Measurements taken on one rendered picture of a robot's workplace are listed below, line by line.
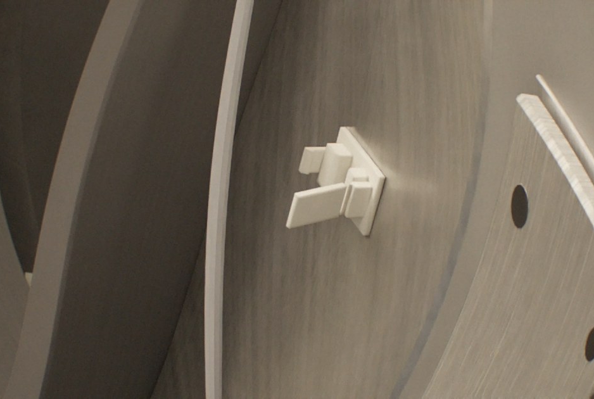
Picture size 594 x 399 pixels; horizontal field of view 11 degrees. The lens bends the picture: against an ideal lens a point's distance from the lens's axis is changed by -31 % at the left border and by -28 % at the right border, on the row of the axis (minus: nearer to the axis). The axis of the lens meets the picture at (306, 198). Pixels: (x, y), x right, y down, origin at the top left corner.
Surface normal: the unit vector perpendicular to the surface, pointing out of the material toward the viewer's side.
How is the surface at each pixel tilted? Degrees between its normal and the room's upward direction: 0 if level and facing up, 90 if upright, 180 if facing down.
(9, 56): 59
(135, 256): 123
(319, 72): 90
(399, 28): 90
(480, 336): 90
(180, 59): 116
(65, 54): 64
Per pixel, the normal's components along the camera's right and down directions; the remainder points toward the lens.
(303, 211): 0.64, 0.50
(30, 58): 0.44, -0.33
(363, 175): 0.24, -0.85
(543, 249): -0.88, 0.01
